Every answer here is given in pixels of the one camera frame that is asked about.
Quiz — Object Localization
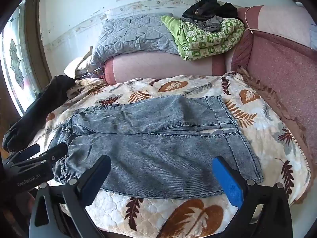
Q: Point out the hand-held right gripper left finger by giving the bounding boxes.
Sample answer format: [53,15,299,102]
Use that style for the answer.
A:
[28,154,112,238]

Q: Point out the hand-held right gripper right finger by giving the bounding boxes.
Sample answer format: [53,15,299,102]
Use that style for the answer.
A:
[212,156,294,238]

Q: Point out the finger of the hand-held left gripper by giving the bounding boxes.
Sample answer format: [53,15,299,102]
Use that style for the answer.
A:
[10,142,68,169]
[6,143,41,164]

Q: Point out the grey quilted blanket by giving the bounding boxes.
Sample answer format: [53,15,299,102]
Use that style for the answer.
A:
[89,12,180,67]

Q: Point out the dark jacket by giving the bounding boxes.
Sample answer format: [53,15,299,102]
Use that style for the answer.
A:
[2,76,75,152]

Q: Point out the pink cord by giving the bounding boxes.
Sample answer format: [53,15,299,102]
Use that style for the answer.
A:
[243,7,256,35]

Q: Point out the white pillow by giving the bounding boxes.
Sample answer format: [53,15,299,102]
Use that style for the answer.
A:
[64,57,90,77]

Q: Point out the black clothing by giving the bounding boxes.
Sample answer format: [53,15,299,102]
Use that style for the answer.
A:
[182,0,239,21]

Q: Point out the cream leaf-print blanket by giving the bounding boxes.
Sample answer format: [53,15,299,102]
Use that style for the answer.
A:
[32,74,311,238]

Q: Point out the grey-blue denim pants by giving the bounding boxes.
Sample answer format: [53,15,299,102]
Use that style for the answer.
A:
[55,95,264,199]

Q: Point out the green patterned quilt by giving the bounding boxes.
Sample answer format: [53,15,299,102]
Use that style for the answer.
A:
[161,15,245,61]

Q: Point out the grey cloth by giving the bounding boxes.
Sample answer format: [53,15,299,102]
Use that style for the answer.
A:
[184,15,223,33]

